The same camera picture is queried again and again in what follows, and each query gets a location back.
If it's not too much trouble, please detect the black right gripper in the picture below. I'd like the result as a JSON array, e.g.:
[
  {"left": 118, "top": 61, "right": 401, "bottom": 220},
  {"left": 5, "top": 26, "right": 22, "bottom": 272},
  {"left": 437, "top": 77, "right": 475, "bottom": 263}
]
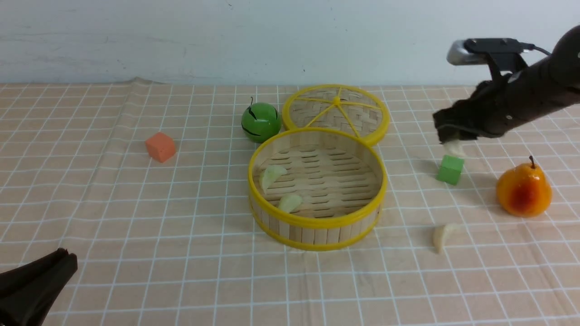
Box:
[{"left": 432, "top": 63, "right": 553, "bottom": 144}]

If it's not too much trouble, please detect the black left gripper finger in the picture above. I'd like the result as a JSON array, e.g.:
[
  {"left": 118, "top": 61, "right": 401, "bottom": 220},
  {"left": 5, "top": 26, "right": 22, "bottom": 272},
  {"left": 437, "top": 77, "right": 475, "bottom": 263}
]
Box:
[
  {"left": 0, "top": 248, "right": 78, "bottom": 326},
  {"left": 1, "top": 251, "right": 62, "bottom": 317}
]

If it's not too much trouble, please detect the white dumpling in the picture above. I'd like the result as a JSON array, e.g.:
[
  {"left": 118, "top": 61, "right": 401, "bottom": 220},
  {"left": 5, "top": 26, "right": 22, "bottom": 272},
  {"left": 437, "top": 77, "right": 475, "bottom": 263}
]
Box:
[
  {"left": 432, "top": 223, "right": 461, "bottom": 254},
  {"left": 442, "top": 139, "right": 466, "bottom": 158}
]

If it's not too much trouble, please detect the pale green dumpling front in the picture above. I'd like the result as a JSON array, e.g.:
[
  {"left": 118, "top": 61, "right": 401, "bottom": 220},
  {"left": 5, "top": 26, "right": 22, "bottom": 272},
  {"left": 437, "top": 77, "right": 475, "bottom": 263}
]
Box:
[{"left": 277, "top": 193, "right": 303, "bottom": 213}]

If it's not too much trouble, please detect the pale green dumpling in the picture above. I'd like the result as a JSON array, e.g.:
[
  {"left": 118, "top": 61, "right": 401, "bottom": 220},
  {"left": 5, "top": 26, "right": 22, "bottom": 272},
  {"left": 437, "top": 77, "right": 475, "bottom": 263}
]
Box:
[
  {"left": 259, "top": 165, "right": 287, "bottom": 194},
  {"left": 277, "top": 193, "right": 303, "bottom": 213}
]

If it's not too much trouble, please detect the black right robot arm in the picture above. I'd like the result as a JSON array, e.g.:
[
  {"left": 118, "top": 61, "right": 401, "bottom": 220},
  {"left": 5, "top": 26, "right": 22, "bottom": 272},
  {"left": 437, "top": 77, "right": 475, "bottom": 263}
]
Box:
[{"left": 433, "top": 26, "right": 580, "bottom": 144}]

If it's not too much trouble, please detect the bamboo steamer lid yellow rim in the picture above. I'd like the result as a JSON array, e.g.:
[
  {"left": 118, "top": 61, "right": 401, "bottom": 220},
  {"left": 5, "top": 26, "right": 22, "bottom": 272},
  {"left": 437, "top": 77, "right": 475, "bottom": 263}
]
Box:
[{"left": 281, "top": 83, "right": 391, "bottom": 146}]

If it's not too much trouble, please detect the bamboo steamer tray yellow rim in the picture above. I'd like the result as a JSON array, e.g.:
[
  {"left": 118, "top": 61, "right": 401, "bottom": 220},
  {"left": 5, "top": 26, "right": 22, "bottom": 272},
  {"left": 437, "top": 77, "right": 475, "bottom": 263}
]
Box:
[{"left": 248, "top": 127, "right": 388, "bottom": 250}]

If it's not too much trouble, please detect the green foam cube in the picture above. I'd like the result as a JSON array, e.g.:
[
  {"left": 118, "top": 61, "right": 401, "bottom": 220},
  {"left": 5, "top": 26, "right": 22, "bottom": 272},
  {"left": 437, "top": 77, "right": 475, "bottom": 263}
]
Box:
[{"left": 437, "top": 154, "right": 464, "bottom": 186}]

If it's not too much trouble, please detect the orange yellow toy pear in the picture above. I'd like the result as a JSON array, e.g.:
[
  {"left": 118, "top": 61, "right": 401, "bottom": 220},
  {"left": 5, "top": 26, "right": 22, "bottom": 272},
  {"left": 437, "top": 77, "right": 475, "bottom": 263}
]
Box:
[{"left": 496, "top": 155, "right": 553, "bottom": 217}]

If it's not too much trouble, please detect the checkered peach tablecloth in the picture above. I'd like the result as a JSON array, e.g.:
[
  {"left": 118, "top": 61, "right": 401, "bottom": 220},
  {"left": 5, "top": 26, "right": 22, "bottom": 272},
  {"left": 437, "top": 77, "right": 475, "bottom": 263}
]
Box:
[{"left": 0, "top": 80, "right": 579, "bottom": 326}]

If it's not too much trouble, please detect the orange foam cube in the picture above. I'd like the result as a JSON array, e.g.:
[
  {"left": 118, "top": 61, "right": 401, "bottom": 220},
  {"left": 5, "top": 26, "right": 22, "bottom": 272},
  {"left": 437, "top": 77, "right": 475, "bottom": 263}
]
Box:
[{"left": 145, "top": 132, "right": 177, "bottom": 163}]

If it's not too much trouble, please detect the green toy apple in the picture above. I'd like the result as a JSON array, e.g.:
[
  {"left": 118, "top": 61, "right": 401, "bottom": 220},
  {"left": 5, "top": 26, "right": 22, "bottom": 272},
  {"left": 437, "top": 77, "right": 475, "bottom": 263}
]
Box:
[{"left": 241, "top": 97, "right": 282, "bottom": 143}]

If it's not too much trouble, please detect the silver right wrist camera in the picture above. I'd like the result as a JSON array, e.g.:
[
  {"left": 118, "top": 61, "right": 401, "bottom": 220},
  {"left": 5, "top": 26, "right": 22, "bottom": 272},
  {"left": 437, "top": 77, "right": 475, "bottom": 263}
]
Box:
[{"left": 447, "top": 38, "right": 535, "bottom": 80}]

